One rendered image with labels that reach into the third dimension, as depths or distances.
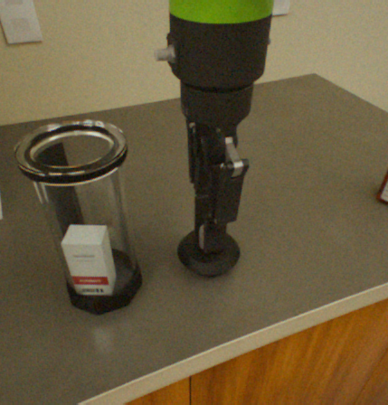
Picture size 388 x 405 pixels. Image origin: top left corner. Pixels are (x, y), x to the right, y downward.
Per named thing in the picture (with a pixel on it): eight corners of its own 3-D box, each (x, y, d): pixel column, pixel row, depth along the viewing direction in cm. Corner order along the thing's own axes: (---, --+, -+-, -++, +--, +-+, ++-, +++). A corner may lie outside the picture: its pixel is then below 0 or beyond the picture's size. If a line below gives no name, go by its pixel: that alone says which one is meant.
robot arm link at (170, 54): (302, 14, 32) (251, -8, 38) (168, 30, 29) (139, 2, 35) (288, 87, 36) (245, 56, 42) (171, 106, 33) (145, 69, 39)
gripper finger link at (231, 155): (228, 115, 40) (250, 129, 36) (228, 159, 43) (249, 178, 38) (207, 118, 39) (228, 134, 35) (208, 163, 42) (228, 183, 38)
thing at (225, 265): (169, 247, 58) (168, 215, 53) (223, 233, 60) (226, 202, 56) (189, 293, 51) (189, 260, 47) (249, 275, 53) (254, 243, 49)
